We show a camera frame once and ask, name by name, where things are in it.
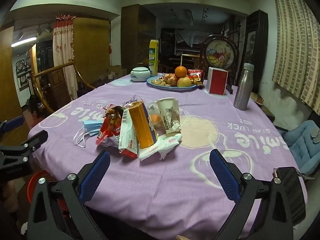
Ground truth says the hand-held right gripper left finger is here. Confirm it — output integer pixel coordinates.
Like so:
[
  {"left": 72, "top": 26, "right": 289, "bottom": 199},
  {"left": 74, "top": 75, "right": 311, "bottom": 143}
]
[{"left": 27, "top": 150, "right": 111, "bottom": 240}]

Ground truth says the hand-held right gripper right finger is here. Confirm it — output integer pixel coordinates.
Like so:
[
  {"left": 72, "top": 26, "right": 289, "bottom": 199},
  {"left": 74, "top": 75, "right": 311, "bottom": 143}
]
[{"left": 209, "top": 149, "right": 294, "bottom": 240}]

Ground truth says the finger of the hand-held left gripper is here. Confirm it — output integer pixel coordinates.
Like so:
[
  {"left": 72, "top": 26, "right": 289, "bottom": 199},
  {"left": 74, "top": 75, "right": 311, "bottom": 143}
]
[
  {"left": 0, "top": 129, "right": 49, "bottom": 163},
  {"left": 0, "top": 116, "right": 24, "bottom": 136}
]

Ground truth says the red bin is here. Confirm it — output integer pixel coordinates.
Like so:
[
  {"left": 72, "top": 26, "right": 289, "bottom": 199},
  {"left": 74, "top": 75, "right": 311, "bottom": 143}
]
[{"left": 27, "top": 171, "right": 50, "bottom": 203}]

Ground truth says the blue face mask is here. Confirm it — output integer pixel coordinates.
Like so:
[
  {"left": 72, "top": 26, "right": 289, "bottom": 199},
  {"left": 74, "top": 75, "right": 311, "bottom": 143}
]
[{"left": 73, "top": 120, "right": 105, "bottom": 148}]

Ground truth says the red snack wrapper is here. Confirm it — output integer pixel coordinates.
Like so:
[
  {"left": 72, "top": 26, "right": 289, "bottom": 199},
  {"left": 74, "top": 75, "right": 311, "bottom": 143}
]
[{"left": 96, "top": 104, "right": 125, "bottom": 147}]

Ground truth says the white red carton box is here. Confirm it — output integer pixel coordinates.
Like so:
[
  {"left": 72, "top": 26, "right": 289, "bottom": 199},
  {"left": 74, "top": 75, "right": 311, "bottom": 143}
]
[{"left": 118, "top": 107, "right": 139, "bottom": 158}]

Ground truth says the orange carton box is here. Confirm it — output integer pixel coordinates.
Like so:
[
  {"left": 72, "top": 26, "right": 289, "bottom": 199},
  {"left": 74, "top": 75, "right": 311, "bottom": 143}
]
[{"left": 129, "top": 101, "right": 158, "bottom": 149}]

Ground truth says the rose print paper napkin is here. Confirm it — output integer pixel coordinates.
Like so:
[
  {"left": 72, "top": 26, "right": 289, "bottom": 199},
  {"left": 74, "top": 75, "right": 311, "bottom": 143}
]
[{"left": 139, "top": 133, "right": 183, "bottom": 161}]

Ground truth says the plastic cup with orange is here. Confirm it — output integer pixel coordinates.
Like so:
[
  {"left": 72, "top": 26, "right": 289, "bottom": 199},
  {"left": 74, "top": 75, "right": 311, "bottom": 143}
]
[{"left": 147, "top": 102, "right": 167, "bottom": 134}]

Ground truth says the crushed paper cup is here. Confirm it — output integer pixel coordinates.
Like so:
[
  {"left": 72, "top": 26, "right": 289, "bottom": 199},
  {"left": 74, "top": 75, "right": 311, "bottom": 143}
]
[{"left": 156, "top": 97, "right": 182, "bottom": 133}]

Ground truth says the purple printed tablecloth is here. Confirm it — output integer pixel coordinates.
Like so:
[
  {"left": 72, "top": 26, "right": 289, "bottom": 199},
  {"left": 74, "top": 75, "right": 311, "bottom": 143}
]
[{"left": 28, "top": 74, "right": 308, "bottom": 240}]

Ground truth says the wooden armchair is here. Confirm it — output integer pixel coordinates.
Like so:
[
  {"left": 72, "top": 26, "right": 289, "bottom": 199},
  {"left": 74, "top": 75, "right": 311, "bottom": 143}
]
[{"left": 29, "top": 42, "right": 97, "bottom": 114}]

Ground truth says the blue cushioned chair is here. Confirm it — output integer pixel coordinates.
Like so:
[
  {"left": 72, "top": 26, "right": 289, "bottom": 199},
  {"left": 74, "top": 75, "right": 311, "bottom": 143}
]
[{"left": 277, "top": 119, "right": 320, "bottom": 175}]

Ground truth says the fluorescent tube light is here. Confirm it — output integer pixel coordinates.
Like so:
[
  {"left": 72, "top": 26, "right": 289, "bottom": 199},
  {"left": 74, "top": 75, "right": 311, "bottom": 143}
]
[{"left": 11, "top": 37, "right": 38, "bottom": 47}]

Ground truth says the floral curtain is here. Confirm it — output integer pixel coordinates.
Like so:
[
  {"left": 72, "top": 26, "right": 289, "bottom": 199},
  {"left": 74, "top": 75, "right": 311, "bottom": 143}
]
[{"left": 53, "top": 17, "right": 78, "bottom": 100}]

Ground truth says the steel bottle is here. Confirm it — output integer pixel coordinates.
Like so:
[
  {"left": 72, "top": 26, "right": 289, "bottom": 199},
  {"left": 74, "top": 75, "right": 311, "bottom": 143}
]
[{"left": 234, "top": 63, "right": 254, "bottom": 110}]

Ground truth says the blue plate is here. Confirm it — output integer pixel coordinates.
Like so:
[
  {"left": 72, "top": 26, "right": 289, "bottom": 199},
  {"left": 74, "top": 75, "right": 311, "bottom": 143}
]
[{"left": 146, "top": 75, "right": 198, "bottom": 90}]

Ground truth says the apple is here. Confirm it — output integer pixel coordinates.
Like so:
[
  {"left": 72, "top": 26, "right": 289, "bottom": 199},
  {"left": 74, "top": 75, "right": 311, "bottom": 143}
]
[{"left": 177, "top": 77, "right": 192, "bottom": 88}]

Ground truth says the cardboard box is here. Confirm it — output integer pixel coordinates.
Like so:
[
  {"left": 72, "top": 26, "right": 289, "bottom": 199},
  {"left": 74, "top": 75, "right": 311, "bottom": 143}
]
[{"left": 108, "top": 65, "right": 127, "bottom": 79}]

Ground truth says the red snack packet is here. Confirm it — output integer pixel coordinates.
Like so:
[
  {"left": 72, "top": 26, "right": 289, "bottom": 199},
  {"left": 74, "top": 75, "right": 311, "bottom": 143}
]
[{"left": 187, "top": 69, "right": 203, "bottom": 85}]

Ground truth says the white ceramic pot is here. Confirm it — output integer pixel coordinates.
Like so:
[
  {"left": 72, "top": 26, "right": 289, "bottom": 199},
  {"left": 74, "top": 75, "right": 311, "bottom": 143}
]
[{"left": 130, "top": 66, "right": 151, "bottom": 82}]

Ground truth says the wrapped pastry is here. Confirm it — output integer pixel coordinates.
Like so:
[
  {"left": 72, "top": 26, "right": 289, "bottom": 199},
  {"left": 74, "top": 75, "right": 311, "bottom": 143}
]
[{"left": 164, "top": 73, "right": 178, "bottom": 85}]

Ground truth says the orange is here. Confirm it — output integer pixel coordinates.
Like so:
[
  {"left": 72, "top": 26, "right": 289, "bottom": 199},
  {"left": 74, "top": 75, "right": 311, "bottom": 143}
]
[{"left": 174, "top": 66, "right": 188, "bottom": 78}]

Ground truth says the pile of cookies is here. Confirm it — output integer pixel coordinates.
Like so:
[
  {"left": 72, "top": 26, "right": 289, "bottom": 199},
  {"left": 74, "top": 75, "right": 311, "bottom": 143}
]
[{"left": 150, "top": 78, "right": 173, "bottom": 87}]

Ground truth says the round decorative screen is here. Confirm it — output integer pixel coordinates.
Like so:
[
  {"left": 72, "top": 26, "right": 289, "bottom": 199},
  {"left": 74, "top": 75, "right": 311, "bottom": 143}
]
[{"left": 199, "top": 34, "right": 238, "bottom": 94}]

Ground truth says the yellow green tall can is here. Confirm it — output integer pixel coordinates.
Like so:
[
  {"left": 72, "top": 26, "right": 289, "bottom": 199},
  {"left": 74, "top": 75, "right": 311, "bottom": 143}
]
[{"left": 148, "top": 39, "right": 159, "bottom": 77}]

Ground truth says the dark framed painting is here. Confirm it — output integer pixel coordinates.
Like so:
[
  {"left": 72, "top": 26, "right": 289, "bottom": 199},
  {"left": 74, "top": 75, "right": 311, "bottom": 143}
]
[{"left": 242, "top": 9, "right": 268, "bottom": 77}]

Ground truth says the tall dark wooden cabinet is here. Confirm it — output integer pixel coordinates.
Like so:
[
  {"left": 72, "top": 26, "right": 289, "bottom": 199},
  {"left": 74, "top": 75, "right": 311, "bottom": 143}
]
[{"left": 121, "top": 4, "right": 157, "bottom": 73}]

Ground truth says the checked curtain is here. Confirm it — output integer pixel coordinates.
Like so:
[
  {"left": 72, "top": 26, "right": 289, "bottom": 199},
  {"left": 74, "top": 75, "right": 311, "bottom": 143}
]
[{"left": 270, "top": 0, "right": 320, "bottom": 108}]

